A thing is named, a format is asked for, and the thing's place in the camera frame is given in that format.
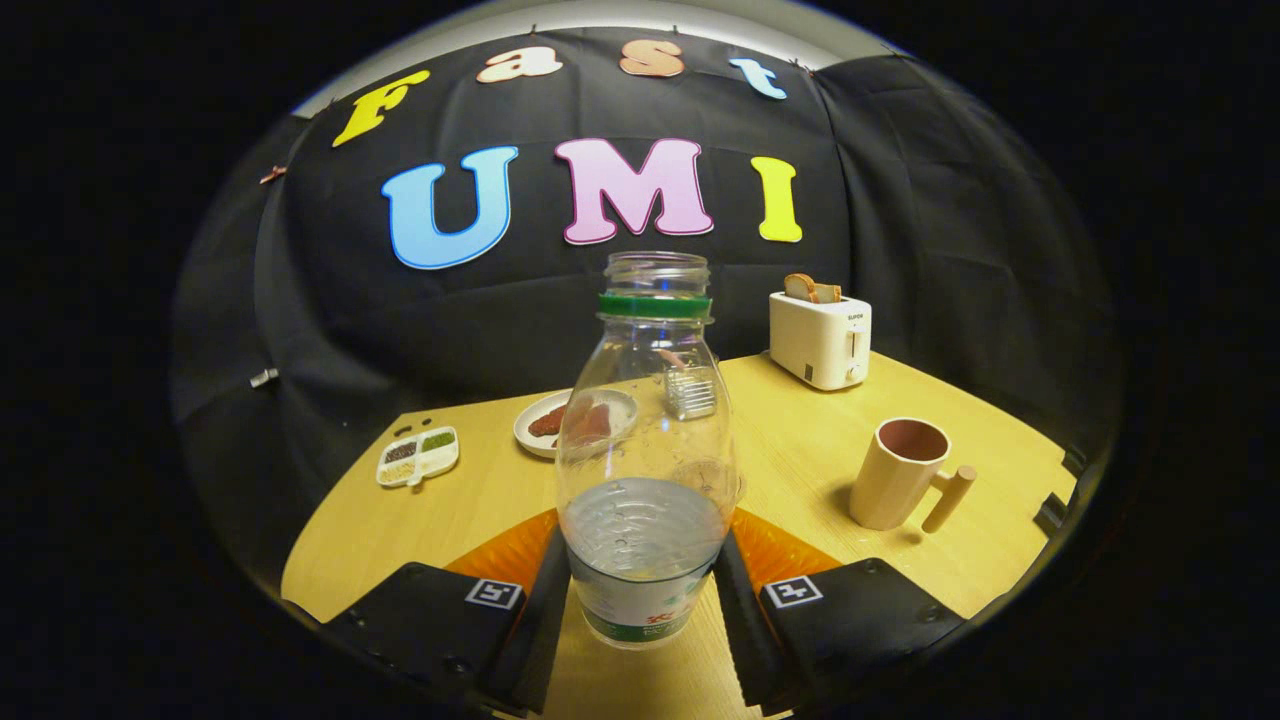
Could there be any wooden table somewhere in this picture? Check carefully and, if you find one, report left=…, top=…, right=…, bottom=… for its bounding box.
left=282, top=350, right=1079, bottom=720

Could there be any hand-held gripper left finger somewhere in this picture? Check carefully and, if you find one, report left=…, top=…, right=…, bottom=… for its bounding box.
left=320, top=508, right=573, bottom=716

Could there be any white divided condiment tray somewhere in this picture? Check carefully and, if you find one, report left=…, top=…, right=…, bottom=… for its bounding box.
left=376, top=426, right=461, bottom=489

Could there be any clear plastic juice bottle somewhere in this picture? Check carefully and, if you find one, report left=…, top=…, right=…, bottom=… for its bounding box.
left=555, top=251, right=741, bottom=651

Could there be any cream cup with brown inside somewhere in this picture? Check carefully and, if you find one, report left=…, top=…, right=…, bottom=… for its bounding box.
left=849, top=417, right=978, bottom=534

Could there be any cream toaster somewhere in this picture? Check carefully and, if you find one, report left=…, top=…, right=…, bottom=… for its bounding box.
left=769, top=290, right=873, bottom=392

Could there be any black backdrop cloth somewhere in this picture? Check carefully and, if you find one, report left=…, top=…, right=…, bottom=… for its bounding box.
left=170, top=28, right=1116, bottom=591

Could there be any wire mesh holder basket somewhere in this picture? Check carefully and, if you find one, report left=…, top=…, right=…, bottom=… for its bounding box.
left=664, top=365, right=719, bottom=421

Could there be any white round plate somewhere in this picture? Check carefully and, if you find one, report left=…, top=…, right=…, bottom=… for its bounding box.
left=513, top=388, right=639, bottom=460

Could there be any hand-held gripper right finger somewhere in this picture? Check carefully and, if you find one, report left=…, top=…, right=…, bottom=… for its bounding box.
left=712, top=508, right=966, bottom=719

